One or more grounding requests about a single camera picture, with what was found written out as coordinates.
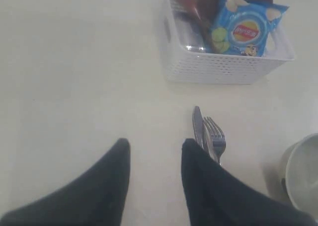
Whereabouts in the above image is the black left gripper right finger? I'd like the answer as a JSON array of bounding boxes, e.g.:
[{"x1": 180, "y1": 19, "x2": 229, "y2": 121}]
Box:
[{"x1": 181, "y1": 139, "x2": 317, "y2": 226}]

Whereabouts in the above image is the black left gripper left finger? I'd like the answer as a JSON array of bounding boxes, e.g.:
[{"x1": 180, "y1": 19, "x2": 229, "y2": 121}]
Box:
[{"x1": 0, "y1": 138, "x2": 131, "y2": 226}]

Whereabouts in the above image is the silver fork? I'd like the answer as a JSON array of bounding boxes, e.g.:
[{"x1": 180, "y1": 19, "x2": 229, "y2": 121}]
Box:
[{"x1": 203, "y1": 117, "x2": 226, "y2": 165}]

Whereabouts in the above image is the silver table knife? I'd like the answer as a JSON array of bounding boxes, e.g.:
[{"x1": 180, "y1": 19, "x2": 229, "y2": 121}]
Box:
[{"x1": 192, "y1": 106, "x2": 211, "y2": 156}]

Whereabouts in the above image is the grey-green ceramic bowl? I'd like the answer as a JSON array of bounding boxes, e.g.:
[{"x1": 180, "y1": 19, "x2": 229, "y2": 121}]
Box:
[{"x1": 279, "y1": 133, "x2": 318, "y2": 219}]

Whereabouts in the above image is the brown wooden spoon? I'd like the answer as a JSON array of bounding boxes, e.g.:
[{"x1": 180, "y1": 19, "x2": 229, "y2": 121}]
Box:
[{"x1": 176, "y1": 0, "x2": 206, "y2": 41}]

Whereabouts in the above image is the white perforated plastic basket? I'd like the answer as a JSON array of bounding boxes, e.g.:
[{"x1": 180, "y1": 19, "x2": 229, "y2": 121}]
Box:
[{"x1": 159, "y1": 0, "x2": 295, "y2": 84}]

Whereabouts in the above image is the silver metal spoon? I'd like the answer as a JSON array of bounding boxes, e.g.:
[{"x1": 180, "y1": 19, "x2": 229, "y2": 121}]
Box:
[{"x1": 174, "y1": 12, "x2": 206, "y2": 53}]

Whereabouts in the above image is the blue chips bag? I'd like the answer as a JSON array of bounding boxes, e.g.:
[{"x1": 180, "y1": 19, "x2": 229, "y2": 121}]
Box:
[{"x1": 210, "y1": 0, "x2": 289, "y2": 57}]

